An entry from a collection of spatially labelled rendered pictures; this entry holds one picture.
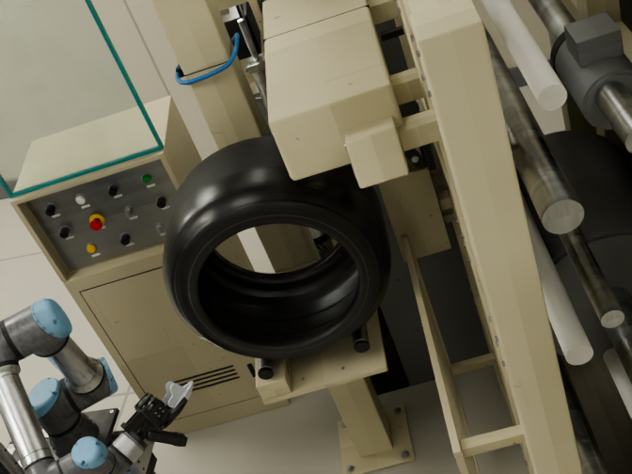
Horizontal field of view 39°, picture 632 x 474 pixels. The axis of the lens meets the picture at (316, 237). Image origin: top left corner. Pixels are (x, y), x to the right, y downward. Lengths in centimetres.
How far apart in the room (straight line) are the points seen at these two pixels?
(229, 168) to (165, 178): 81
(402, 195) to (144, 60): 277
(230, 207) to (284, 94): 44
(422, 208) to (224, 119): 62
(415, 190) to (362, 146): 87
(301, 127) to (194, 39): 67
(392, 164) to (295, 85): 29
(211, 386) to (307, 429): 41
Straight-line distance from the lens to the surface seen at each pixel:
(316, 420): 359
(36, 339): 243
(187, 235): 222
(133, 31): 499
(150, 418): 238
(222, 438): 371
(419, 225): 260
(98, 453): 227
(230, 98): 242
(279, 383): 254
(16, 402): 239
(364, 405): 319
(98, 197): 310
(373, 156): 168
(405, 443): 338
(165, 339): 342
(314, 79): 183
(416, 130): 176
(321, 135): 176
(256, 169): 220
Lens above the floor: 260
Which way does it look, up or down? 36 degrees down
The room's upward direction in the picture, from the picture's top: 22 degrees counter-clockwise
